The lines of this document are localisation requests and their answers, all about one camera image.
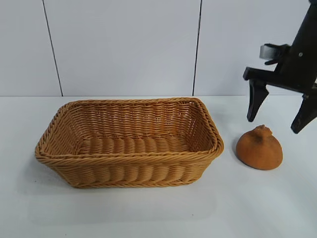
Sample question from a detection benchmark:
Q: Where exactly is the orange-brown pear-shaped bread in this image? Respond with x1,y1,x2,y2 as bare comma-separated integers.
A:
235,125,284,171

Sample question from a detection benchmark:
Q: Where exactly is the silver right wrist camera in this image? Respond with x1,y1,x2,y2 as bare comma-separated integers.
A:
260,44,289,65

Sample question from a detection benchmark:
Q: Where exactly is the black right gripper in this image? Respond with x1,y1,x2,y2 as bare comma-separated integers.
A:
243,0,317,135

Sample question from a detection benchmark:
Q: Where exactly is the woven wicker basket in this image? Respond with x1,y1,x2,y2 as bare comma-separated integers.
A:
34,98,225,188

